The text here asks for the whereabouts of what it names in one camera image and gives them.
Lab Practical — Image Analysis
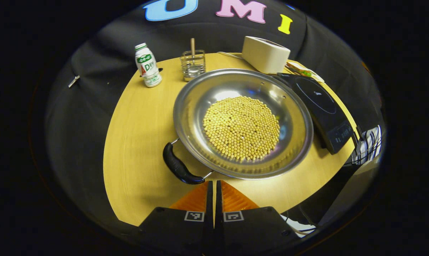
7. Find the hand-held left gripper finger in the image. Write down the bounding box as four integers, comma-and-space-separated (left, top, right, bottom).
216, 180, 300, 255
138, 181, 214, 255

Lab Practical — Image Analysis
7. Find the white toaster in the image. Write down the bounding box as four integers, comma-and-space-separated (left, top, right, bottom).
242, 36, 291, 74

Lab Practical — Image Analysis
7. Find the white bottle with green label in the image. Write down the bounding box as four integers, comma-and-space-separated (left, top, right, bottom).
134, 43, 162, 88

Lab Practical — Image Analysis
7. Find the striped white garment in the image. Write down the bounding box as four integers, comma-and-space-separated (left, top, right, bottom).
355, 125, 383, 166

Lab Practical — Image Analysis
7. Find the sandwich with lettuce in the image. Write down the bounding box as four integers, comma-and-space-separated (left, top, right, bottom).
287, 60, 313, 78

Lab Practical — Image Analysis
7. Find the wire utensil basket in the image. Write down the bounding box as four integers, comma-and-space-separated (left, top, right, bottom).
180, 50, 206, 82

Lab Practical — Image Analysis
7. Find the black induction cooktop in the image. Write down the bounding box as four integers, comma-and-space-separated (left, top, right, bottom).
277, 72, 354, 155

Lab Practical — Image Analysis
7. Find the black backdrop cloth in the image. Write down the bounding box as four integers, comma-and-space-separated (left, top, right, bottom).
46, 0, 382, 228

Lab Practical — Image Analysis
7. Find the pile of soybeans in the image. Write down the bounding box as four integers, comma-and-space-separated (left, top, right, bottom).
203, 95, 281, 161

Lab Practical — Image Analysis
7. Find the spoon with wooden handle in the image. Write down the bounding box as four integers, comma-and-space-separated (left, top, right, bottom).
186, 38, 201, 79

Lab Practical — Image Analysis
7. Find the steel pot with black handles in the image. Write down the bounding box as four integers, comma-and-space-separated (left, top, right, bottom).
162, 68, 314, 185

